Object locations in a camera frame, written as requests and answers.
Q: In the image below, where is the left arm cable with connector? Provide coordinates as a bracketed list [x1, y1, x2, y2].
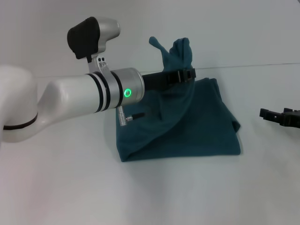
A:
[118, 105, 145, 127]

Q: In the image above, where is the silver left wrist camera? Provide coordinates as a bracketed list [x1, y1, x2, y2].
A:
[67, 16, 120, 72]

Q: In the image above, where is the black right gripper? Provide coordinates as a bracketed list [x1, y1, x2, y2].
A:
[259, 107, 300, 129]

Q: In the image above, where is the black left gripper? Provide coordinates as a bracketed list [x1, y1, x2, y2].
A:
[142, 67, 196, 91]

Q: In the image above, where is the teal blue printed t-shirt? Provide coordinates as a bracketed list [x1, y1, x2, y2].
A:
[116, 36, 242, 163]

